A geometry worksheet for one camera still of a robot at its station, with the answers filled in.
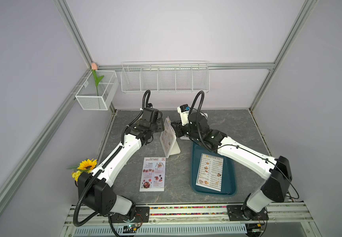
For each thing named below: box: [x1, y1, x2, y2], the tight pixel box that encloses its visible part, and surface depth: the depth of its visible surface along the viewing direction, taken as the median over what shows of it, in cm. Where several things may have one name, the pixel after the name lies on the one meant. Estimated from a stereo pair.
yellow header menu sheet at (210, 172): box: [195, 153, 224, 193], surface depth 88 cm
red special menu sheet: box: [139, 157, 167, 192], surface depth 89 cm
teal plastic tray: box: [191, 142, 237, 196], surface depth 85 cm
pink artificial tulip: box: [90, 62, 105, 97], surface depth 91 cm
